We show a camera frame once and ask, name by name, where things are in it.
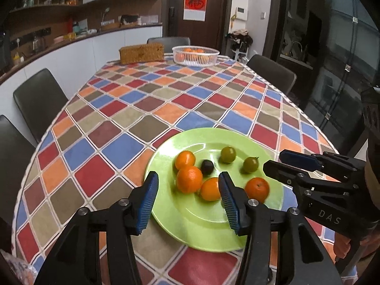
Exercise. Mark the person's right hand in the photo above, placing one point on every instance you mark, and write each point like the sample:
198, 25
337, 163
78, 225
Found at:
341, 248

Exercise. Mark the white intercom panel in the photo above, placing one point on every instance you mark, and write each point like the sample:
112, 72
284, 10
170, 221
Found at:
240, 13

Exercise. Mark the wicker box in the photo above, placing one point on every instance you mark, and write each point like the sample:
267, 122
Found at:
142, 53

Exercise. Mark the black box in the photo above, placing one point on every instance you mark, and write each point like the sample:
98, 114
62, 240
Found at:
130, 20

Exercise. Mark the small yellow bottle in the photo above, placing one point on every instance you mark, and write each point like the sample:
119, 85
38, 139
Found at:
16, 57

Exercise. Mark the kitchen faucet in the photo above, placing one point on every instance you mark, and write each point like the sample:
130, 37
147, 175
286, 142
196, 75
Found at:
297, 47

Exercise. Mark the dark wooden door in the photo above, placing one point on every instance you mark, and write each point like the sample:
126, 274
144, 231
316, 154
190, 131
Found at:
216, 14

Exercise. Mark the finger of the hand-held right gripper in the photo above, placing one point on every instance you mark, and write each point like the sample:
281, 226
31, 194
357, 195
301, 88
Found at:
282, 170
299, 158

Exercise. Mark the rack with bags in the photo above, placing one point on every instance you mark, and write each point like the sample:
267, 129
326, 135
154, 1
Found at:
240, 43

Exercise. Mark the wicker tray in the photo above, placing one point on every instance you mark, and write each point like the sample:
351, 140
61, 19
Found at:
110, 25

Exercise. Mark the heap of oranges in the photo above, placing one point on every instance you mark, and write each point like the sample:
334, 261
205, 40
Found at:
191, 50

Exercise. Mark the dark grey chair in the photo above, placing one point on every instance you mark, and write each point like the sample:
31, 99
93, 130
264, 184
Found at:
38, 101
167, 40
14, 166
271, 72

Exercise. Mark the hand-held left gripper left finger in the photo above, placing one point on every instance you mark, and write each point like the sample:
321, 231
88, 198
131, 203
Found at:
147, 204

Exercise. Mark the green tomato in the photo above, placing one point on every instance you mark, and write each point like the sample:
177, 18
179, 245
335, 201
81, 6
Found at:
251, 165
228, 154

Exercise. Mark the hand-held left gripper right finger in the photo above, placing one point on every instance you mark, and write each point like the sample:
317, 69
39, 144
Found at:
230, 204

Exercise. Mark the dark plum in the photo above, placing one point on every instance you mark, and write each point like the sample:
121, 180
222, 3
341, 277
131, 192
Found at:
207, 167

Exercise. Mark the small orange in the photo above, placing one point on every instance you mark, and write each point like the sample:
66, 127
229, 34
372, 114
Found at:
185, 159
257, 189

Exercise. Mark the red wall calendar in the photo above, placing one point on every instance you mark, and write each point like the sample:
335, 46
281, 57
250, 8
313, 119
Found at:
195, 1

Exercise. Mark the green plate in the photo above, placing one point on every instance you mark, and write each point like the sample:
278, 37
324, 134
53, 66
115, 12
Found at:
196, 219

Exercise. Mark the white plastic basket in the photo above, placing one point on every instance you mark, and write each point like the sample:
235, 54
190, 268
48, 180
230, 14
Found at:
194, 59

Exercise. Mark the large orange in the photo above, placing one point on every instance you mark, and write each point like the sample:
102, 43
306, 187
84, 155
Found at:
210, 189
189, 179

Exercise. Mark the checkered tablecloth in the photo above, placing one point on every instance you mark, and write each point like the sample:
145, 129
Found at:
112, 130

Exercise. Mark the white desk lamp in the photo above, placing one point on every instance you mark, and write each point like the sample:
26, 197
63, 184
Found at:
104, 14

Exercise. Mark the glass sliding door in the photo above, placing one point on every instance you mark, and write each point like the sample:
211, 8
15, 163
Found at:
344, 65

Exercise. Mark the white plastic bag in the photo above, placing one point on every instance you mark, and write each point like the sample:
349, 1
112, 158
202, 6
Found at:
14, 268

